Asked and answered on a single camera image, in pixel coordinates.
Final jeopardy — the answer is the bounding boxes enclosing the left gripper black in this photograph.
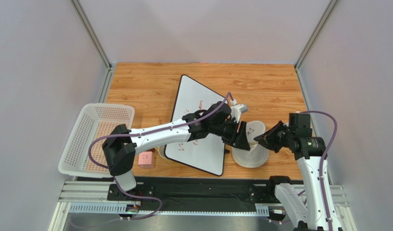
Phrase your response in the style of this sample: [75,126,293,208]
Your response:
[209,117,251,151]

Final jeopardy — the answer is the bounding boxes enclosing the white mesh laundry bag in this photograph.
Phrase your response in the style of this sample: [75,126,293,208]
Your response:
[232,120,269,168]

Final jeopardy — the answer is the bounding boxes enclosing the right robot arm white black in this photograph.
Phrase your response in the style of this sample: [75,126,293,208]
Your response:
[254,111,344,231]

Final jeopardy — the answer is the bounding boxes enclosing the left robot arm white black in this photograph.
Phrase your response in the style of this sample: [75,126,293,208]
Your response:
[102,102,250,192]

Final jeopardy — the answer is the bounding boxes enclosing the whiteboard with red writing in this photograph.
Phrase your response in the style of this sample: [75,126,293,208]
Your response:
[164,75,225,176]

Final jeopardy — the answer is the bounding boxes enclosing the yellow white cup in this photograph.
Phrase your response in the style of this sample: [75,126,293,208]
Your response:
[158,145,171,163]

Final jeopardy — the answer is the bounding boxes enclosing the pink eraser block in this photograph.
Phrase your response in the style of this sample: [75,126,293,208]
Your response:
[138,151,154,168]

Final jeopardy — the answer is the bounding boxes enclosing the white plastic basket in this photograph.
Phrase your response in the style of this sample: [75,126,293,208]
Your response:
[58,103,135,179]

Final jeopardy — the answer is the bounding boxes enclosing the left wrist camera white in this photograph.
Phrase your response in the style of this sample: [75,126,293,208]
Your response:
[230,100,248,123]

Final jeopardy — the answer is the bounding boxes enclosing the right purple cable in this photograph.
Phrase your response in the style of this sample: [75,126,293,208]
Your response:
[268,110,338,231]

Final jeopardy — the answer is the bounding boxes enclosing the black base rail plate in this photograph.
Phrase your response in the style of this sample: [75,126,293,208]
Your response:
[106,175,288,212]

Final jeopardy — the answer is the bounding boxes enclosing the aluminium frame rail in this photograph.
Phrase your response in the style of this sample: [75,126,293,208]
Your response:
[47,180,357,231]

